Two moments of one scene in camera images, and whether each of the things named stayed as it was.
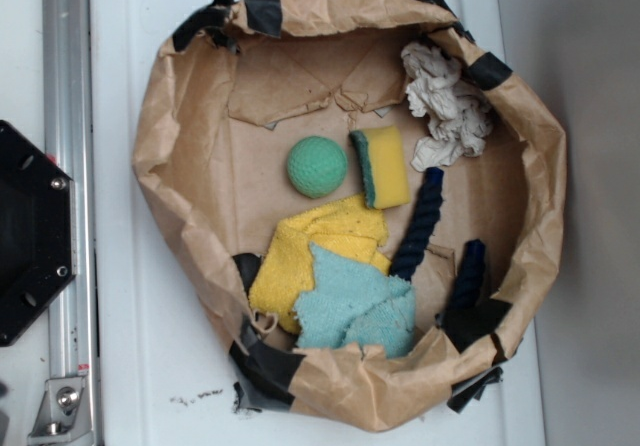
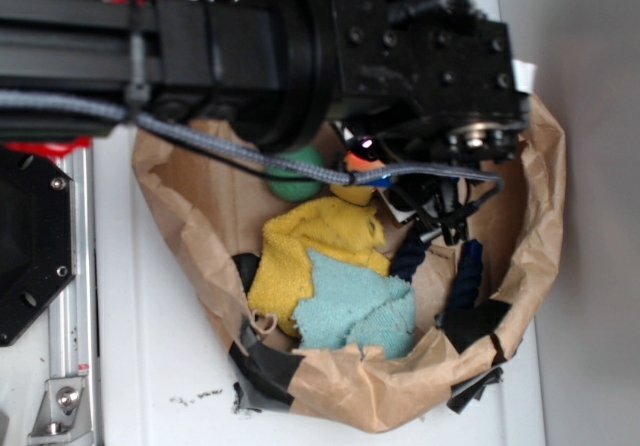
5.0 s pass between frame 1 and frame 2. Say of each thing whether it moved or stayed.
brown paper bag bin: stayed
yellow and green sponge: moved
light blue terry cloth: stayed
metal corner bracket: stayed
